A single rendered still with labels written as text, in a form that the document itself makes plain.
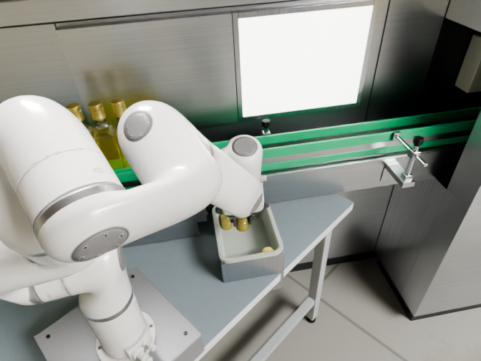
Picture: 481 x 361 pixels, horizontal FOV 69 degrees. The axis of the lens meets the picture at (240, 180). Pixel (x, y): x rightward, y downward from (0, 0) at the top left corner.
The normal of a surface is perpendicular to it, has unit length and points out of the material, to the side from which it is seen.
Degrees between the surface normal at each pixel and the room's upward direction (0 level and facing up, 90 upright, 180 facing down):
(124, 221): 95
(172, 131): 26
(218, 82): 90
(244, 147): 17
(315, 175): 90
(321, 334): 0
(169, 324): 1
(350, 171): 90
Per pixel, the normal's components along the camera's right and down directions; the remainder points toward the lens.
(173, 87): 0.17, 0.61
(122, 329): 0.59, 0.49
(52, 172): 0.06, -0.43
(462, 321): -0.05, -0.77
